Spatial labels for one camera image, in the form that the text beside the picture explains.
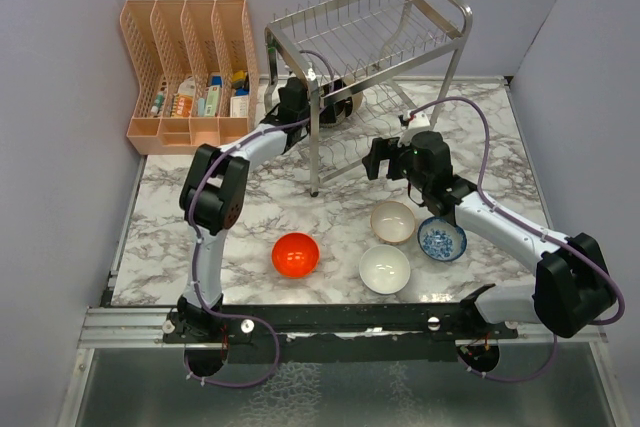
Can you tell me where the dark patterned cream-inside bowl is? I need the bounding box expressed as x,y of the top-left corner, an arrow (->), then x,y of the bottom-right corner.
319,101 -> 346,128

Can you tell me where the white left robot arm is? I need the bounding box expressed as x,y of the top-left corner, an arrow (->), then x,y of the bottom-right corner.
177,77 -> 310,342

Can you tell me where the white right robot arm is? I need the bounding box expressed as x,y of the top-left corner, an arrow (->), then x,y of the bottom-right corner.
362,131 -> 619,338

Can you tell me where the cream bottle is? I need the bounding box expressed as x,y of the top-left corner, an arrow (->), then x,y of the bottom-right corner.
230,88 -> 250,118

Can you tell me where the beige speckled bowl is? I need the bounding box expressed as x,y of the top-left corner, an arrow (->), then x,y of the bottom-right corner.
370,201 -> 416,244

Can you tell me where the blue and white bowl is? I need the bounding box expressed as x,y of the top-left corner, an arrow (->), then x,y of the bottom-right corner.
417,217 -> 467,262

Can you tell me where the white blue tube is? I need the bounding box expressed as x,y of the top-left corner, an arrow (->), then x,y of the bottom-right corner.
204,75 -> 223,117

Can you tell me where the peach plastic file organizer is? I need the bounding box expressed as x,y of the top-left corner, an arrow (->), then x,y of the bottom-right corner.
120,0 -> 259,155

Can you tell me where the orange white packet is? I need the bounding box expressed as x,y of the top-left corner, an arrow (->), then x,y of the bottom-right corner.
172,77 -> 196,118

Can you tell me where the small green white tube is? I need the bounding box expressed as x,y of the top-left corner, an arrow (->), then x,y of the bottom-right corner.
149,90 -> 166,117

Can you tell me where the red bowl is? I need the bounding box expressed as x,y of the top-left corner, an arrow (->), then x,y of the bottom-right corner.
271,232 -> 320,279

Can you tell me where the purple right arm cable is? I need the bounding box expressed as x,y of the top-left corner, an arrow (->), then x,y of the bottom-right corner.
400,97 -> 626,383

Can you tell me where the steel wire dish rack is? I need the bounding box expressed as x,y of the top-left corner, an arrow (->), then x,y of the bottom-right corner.
264,0 -> 473,196

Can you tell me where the black aluminium frame rail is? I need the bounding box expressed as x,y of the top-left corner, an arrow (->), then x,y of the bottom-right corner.
80,291 -> 606,366

